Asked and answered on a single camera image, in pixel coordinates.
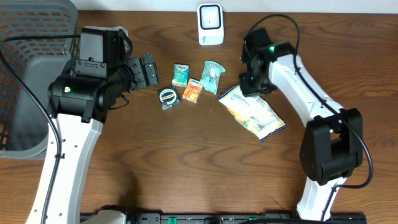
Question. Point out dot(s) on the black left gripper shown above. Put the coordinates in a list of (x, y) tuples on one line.
[(139, 68)]

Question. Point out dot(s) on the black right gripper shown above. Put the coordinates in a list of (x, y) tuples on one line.
[(248, 90)]

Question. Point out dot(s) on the green tissue pack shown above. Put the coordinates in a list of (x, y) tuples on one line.
[(181, 73)]

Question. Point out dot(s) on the yellow snack bag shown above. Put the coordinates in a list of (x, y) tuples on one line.
[(252, 112)]

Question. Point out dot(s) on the black round-logo packet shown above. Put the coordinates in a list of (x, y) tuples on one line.
[(168, 97)]

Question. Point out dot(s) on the teal packet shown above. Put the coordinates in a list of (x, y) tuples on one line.
[(211, 76)]

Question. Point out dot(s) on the orange tissue pack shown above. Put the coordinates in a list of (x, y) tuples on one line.
[(192, 91)]

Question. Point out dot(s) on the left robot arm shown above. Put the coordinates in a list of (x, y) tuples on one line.
[(79, 101)]

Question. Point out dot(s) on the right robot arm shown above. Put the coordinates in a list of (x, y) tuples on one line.
[(329, 150)]

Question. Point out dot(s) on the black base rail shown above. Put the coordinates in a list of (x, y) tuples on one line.
[(156, 218)]

